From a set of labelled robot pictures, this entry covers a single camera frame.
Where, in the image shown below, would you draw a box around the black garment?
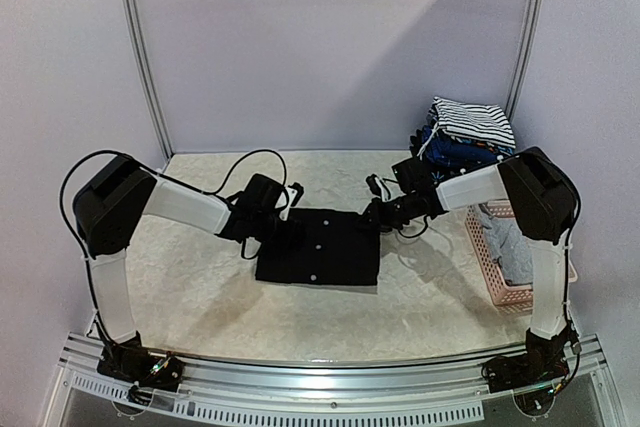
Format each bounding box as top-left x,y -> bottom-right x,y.
255,208 -> 380,287

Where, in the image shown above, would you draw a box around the black white striped shirt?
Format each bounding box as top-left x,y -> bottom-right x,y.
432,97 -> 516,149

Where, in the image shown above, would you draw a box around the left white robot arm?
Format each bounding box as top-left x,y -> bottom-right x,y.
72,153 -> 304,381

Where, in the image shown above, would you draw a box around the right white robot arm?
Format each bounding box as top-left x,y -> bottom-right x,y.
359,147 -> 580,341

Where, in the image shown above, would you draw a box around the pink plastic laundry basket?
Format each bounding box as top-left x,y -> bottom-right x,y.
463,199 -> 580,308

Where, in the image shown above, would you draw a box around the dark blue folded garment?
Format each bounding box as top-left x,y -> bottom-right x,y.
415,126 -> 513,171

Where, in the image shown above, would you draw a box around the blue orange patterned shorts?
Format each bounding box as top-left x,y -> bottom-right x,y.
424,121 -> 515,155

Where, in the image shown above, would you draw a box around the grey garment in basket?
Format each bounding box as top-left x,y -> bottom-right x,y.
475,204 -> 533,286

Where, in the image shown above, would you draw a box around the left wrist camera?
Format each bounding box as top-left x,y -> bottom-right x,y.
276,182 -> 304,221

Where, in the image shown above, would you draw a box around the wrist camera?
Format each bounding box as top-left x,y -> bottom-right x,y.
365,174 -> 394,202
276,182 -> 304,221

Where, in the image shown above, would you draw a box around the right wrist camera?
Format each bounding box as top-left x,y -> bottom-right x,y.
365,174 -> 394,202

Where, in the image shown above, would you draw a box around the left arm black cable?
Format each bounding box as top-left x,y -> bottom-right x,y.
58,148 -> 289,343

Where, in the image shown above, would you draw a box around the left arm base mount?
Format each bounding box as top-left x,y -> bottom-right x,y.
97,338 -> 185,392

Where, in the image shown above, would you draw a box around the aluminium front rail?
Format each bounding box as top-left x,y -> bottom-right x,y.
43,334 -> 625,426

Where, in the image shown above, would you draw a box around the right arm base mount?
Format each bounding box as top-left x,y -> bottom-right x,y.
481,326 -> 581,395

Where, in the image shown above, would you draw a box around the right aluminium corner post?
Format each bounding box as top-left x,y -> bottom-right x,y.
505,0 -> 543,120

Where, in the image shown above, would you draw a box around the aluminium corner post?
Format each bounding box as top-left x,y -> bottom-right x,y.
505,0 -> 543,120
122,0 -> 174,162

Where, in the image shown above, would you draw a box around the left aluminium corner post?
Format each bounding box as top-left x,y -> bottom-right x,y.
122,0 -> 174,162

